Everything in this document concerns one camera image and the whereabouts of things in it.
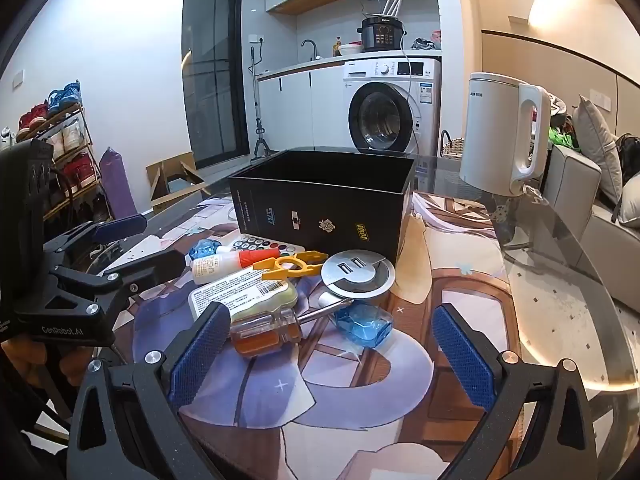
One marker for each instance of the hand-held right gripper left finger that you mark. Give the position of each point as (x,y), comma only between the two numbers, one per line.
(197,355)

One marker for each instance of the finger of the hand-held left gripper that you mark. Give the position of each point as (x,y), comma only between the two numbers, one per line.
(120,226)
(150,270)

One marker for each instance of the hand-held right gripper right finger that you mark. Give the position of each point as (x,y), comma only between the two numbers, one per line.
(462,360)

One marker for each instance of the clear blue plastic piece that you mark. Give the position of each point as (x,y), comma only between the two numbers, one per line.
(202,250)

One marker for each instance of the white glue bottle red cap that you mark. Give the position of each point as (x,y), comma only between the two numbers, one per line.
(215,266)

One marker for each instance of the small white round cap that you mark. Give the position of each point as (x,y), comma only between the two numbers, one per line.
(224,248)

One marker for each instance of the clear blue plastic case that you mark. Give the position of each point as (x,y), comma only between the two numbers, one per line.
(362,325)

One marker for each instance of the black cardboard box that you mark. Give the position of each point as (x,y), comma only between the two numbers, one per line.
(320,210)

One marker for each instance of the person's left hand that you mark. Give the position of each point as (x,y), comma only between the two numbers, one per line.
(70,362)

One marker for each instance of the purple rolled yoga mat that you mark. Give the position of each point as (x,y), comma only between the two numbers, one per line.
(117,185)

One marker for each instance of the white green labelled packet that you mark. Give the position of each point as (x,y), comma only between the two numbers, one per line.
(240,295)

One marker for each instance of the open brown cardboard box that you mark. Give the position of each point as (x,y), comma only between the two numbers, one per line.
(170,165)

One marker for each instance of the wooden shoe rack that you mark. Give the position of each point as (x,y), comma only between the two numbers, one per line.
(80,135)

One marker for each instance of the watercolour paint palette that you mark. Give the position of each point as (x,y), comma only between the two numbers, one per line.
(260,245)

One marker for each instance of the yellow plastic tool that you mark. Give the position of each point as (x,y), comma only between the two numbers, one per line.
(272,270)

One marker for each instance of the printed table mat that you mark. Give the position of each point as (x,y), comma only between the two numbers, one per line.
(350,385)

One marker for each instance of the round silver socket grommet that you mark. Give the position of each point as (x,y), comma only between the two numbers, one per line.
(360,280)

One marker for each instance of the mop with stand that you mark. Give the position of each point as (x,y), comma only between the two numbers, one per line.
(259,130)

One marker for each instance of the black glass door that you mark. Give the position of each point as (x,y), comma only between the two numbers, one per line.
(215,70)

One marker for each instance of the grey sofa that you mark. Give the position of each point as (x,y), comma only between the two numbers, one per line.
(570,185)

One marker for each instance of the wicker basket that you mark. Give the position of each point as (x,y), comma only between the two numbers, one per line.
(452,149)

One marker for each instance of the white lower cabinets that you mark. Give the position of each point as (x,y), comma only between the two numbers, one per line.
(300,105)

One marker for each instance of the white electric kettle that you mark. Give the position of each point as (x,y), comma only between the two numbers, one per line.
(492,130)

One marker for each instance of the white cushion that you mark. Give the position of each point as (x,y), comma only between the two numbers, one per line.
(631,200)

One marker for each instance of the green cloth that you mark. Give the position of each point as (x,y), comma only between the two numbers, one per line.
(562,140)

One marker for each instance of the grey cushion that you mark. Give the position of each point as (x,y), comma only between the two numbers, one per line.
(597,145)

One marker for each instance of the black backpack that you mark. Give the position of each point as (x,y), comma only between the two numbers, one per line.
(629,155)

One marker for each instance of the black kitchen faucet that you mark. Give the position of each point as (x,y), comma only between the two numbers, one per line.
(311,42)

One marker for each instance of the yellow bottle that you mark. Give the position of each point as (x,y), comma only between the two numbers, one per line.
(337,49)

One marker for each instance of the white bowl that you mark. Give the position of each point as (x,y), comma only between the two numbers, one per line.
(350,50)

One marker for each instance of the white washing machine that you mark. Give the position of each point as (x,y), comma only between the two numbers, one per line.
(395,72)

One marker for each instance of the pile of cloth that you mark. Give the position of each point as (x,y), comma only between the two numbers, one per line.
(425,44)

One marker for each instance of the black pressure cooker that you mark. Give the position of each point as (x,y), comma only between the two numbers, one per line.
(381,35)

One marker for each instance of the white router with antennas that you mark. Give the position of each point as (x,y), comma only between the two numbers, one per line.
(387,7)

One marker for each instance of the white wall switch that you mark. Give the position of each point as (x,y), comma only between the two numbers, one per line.
(17,78)

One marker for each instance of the white wall switch panel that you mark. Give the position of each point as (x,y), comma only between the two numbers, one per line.
(600,98)

